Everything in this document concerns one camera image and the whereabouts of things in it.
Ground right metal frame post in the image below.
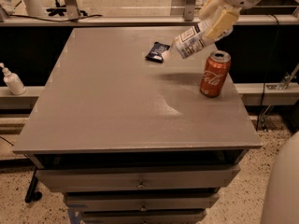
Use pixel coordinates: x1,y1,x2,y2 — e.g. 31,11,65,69
184,0,196,21

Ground grey drawer cabinet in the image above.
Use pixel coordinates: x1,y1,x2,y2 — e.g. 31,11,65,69
12,25,263,224

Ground red coke can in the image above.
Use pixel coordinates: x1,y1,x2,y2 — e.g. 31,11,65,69
200,50,231,97

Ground top grey drawer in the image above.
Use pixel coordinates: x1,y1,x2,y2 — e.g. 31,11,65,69
36,164,240,192

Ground black cable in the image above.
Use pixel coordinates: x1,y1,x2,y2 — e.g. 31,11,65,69
0,7,104,23

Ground middle grey drawer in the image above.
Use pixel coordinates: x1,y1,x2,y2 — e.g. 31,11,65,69
64,192,219,212

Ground bottom grey drawer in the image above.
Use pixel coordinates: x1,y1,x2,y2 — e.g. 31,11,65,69
82,209,206,224

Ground grey drawer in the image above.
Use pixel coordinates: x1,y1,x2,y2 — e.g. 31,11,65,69
64,192,219,212
36,164,240,192
82,209,206,224

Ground metal frame post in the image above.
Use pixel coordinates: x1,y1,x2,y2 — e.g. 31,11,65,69
184,0,196,21
64,0,80,20

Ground black caster wheel leg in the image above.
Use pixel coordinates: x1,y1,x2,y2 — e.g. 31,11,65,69
24,171,42,203

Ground left metal frame post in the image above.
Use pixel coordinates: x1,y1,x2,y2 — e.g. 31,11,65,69
64,0,80,20

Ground white pump dispenser bottle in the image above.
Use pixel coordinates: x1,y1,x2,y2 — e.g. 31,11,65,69
0,63,26,95

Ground dark blue snack packet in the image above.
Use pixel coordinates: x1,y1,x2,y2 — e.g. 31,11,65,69
145,42,170,63

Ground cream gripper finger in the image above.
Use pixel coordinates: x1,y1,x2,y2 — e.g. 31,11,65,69
198,0,225,21
205,7,241,40

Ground clear plastic water bottle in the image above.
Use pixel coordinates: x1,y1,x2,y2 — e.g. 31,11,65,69
162,21,233,61

